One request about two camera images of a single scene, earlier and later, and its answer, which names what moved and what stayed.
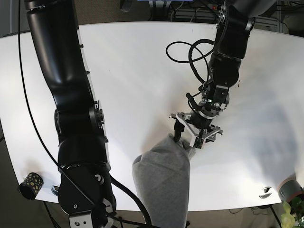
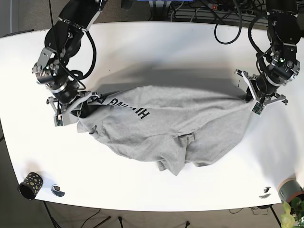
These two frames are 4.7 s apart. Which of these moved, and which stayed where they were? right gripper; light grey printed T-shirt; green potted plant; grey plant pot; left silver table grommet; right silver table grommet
Moved: right gripper; light grey printed T-shirt
Stayed: green potted plant; grey plant pot; left silver table grommet; right silver table grommet
